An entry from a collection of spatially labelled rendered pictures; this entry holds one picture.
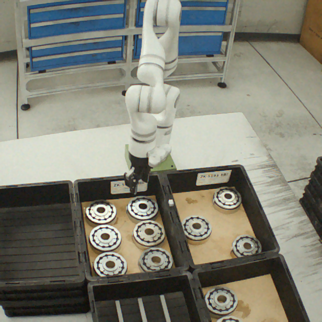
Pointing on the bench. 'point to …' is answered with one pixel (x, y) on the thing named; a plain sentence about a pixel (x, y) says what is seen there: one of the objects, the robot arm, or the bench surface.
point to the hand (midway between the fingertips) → (139, 183)
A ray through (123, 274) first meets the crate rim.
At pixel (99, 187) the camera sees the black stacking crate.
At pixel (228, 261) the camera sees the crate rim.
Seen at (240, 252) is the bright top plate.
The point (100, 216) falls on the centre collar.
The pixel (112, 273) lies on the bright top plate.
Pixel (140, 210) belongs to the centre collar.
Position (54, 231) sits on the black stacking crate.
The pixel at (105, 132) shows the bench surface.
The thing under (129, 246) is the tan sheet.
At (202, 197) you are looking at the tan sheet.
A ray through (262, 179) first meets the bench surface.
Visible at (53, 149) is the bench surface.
